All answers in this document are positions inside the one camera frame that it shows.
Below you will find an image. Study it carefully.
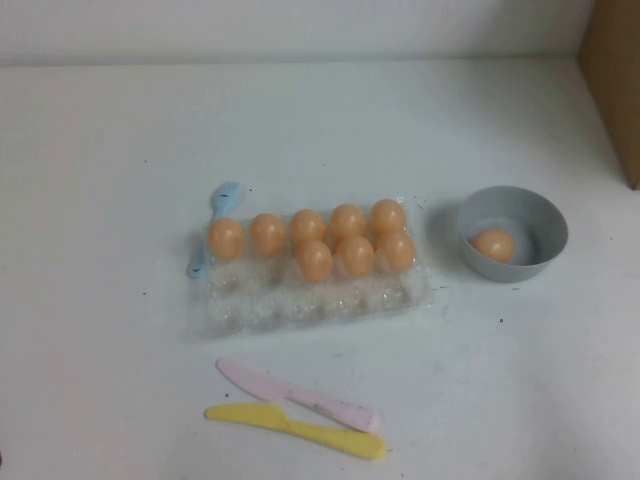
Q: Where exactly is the pink plastic knife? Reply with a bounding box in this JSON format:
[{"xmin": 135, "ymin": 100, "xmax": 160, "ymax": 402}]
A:
[{"xmin": 215, "ymin": 358, "xmax": 384, "ymax": 434}]

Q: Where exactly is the clear plastic egg tray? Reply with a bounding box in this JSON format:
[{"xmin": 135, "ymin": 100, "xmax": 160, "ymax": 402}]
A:
[{"xmin": 187, "ymin": 196, "xmax": 434, "ymax": 346}]

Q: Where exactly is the orange plastic egg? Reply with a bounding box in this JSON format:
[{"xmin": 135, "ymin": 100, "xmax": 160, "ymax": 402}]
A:
[
  {"xmin": 368, "ymin": 198, "xmax": 407, "ymax": 236},
  {"xmin": 336, "ymin": 234, "xmax": 376, "ymax": 279},
  {"xmin": 471, "ymin": 230, "xmax": 516, "ymax": 263},
  {"xmin": 290, "ymin": 208, "xmax": 329, "ymax": 246},
  {"xmin": 294, "ymin": 239, "xmax": 334, "ymax": 286},
  {"xmin": 378, "ymin": 229, "xmax": 417, "ymax": 274},
  {"xmin": 206, "ymin": 217, "xmax": 246, "ymax": 261},
  {"xmin": 329, "ymin": 203, "xmax": 368, "ymax": 242},
  {"xmin": 248, "ymin": 212, "xmax": 287, "ymax": 258}
]

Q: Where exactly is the yellow plastic knife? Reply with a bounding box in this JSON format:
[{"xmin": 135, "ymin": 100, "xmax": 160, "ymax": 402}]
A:
[{"xmin": 204, "ymin": 402, "xmax": 388, "ymax": 460}]

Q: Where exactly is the brown cardboard box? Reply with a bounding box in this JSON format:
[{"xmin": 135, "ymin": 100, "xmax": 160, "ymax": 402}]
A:
[{"xmin": 579, "ymin": 0, "xmax": 640, "ymax": 192}]

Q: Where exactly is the grey plastic bowl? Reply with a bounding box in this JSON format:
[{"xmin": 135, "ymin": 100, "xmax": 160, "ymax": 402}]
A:
[{"xmin": 457, "ymin": 185, "xmax": 570, "ymax": 285}]

